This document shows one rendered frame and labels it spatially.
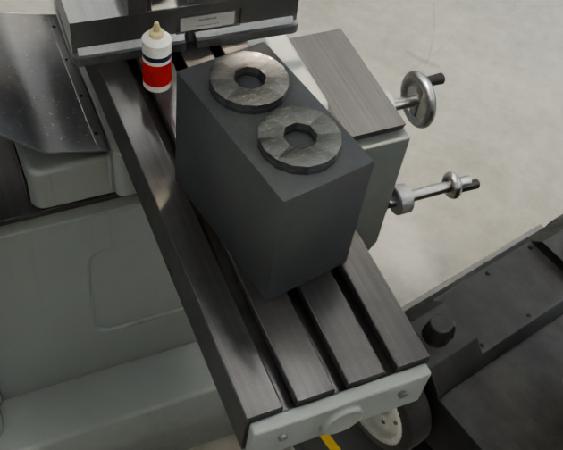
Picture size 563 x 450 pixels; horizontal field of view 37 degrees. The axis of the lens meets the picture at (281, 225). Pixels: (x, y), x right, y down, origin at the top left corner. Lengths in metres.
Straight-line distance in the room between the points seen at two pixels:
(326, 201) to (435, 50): 2.00
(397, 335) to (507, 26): 2.16
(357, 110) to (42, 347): 0.72
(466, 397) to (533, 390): 0.11
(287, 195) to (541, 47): 2.24
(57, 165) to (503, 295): 0.77
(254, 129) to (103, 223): 0.52
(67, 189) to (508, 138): 1.63
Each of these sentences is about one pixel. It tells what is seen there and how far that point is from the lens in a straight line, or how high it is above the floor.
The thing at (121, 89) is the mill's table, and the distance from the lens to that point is 1.23.
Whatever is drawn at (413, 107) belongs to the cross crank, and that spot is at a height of 0.60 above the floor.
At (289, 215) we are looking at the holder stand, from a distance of 0.88.
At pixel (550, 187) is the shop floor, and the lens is 2.56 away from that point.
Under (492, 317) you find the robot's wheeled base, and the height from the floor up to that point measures 0.59.
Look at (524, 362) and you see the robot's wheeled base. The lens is 1.47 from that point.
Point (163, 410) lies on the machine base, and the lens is 1.74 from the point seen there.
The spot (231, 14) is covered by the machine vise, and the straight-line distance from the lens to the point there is 1.30.
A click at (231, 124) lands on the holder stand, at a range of 0.92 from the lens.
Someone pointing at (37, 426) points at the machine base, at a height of 0.20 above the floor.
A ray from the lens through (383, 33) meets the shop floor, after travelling 2.89.
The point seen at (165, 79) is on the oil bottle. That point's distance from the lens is 1.21.
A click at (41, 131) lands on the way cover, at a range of 1.25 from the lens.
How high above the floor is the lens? 1.76
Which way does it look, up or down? 51 degrees down
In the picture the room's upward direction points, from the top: 10 degrees clockwise
